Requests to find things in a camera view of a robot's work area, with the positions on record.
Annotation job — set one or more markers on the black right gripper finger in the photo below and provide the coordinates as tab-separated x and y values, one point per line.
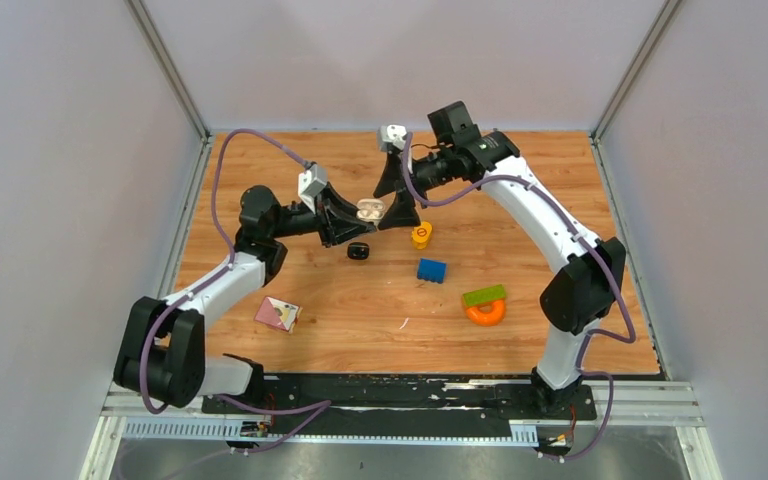
401	213
391	178

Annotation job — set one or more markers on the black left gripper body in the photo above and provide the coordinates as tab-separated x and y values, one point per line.
327	225

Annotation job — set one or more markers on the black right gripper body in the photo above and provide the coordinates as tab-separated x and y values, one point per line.
414	184

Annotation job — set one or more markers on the white earbud charging case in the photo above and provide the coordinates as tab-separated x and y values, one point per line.
370	210

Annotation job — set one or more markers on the glossy black earbud charging case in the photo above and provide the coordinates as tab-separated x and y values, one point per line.
358	251

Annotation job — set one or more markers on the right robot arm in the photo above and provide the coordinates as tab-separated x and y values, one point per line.
587	270

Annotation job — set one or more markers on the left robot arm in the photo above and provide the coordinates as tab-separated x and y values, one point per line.
163	351

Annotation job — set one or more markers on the yellow toy sign block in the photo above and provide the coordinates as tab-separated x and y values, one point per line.
421	235

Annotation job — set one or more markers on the blue toy building block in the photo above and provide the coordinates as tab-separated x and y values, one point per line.
431	270

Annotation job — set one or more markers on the pink patterned card box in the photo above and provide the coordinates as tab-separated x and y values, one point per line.
277	314

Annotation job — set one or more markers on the green toy building plate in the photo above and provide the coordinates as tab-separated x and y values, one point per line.
483	296

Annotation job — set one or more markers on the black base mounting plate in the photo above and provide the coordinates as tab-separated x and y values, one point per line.
399	423

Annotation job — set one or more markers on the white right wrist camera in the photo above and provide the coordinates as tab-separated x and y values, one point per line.
391	138

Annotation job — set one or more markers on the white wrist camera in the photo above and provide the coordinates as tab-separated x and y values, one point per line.
311	182
391	138

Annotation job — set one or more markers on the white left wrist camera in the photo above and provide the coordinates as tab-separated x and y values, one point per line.
311	182

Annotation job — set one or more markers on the aluminium frame rail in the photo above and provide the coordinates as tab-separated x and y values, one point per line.
633	400

